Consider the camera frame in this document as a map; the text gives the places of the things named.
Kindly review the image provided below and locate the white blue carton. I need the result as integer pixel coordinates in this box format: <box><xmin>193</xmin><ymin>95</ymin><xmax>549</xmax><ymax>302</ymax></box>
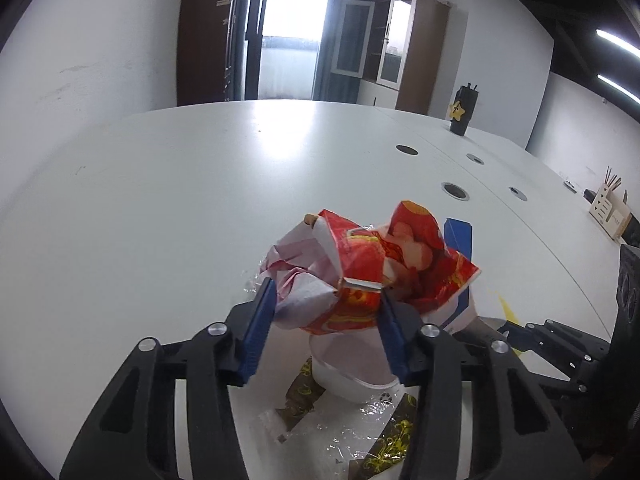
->
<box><xmin>435</xmin><ymin>217</ymin><xmax>483</xmax><ymax>336</ymax></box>

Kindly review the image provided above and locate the black tumbler with yellow star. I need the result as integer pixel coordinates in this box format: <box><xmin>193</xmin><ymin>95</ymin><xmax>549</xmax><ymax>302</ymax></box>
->
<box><xmin>448</xmin><ymin>81</ymin><xmax>479</xmax><ymax>137</ymax></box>

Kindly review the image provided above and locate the ceiling tube light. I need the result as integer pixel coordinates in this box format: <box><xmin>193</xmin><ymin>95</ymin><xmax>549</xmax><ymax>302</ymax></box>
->
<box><xmin>595</xmin><ymin>27</ymin><xmax>640</xmax><ymax>56</ymax></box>
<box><xmin>596</xmin><ymin>72</ymin><xmax>640</xmax><ymax>101</ymax></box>

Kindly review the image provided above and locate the brown glass-door cabinet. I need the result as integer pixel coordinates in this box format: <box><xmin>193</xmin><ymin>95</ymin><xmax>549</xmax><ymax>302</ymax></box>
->
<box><xmin>334</xmin><ymin>0</ymin><xmax>453</xmax><ymax>117</ymax></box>

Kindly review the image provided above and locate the crumpled clear plastic wrap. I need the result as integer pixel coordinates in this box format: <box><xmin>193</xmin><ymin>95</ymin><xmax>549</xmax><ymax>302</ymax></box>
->
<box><xmin>239</xmin><ymin>260</ymin><xmax>273</xmax><ymax>306</ymax></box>

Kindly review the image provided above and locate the large clear plastic bag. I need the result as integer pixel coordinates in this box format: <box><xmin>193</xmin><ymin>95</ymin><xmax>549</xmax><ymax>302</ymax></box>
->
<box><xmin>256</xmin><ymin>400</ymin><xmax>401</xmax><ymax>480</ymax></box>

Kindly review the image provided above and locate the glass balcony door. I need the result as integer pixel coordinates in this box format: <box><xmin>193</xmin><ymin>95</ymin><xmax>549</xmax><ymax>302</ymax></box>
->
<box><xmin>242</xmin><ymin>0</ymin><xmax>336</xmax><ymax>102</ymax></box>

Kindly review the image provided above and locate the white plastic cup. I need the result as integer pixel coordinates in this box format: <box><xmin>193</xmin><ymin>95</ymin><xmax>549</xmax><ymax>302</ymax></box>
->
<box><xmin>307</xmin><ymin>332</ymin><xmax>403</xmax><ymax>405</ymax></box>

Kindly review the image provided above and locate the white low cabinet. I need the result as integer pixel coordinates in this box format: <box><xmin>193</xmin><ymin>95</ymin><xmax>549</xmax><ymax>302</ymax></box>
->
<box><xmin>356</xmin><ymin>79</ymin><xmax>401</xmax><ymax>109</ymax></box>

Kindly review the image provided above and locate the red snack bag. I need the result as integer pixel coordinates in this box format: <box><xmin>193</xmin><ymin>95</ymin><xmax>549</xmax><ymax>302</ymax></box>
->
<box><xmin>260</xmin><ymin>200</ymin><xmax>483</xmax><ymax>337</ymax></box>

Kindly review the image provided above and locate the wooden pen holder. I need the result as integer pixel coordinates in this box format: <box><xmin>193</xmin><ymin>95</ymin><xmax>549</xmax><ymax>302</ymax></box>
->
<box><xmin>588</xmin><ymin>182</ymin><xmax>635</xmax><ymax>241</ymax></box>

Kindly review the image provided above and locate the brown wardrobe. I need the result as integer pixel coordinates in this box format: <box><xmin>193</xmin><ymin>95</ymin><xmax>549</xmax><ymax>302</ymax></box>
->
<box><xmin>176</xmin><ymin>0</ymin><xmax>251</xmax><ymax>107</ymax></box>

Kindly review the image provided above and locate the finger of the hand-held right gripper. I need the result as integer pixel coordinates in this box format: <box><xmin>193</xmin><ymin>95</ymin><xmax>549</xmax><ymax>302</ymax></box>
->
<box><xmin>524</xmin><ymin>318</ymin><xmax>609</xmax><ymax>362</ymax></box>
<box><xmin>499</xmin><ymin>324</ymin><xmax>607</xmax><ymax>397</ymax></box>

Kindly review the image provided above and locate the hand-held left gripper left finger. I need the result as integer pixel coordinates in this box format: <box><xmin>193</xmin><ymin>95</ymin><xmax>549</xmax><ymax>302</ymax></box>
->
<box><xmin>59</xmin><ymin>276</ymin><xmax>278</xmax><ymax>480</ymax></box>

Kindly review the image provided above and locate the dark gold-patterned wrapper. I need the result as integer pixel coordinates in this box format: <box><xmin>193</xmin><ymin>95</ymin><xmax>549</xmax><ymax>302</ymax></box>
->
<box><xmin>277</xmin><ymin>357</ymin><xmax>418</xmax><ymax>480</ymax></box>

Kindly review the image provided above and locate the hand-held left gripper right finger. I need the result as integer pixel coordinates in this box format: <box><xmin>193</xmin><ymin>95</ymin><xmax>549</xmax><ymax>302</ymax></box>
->
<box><xmin>376</xmin><ymin>289</ymin><xmax>587</xmax><ymax>480</ymax></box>

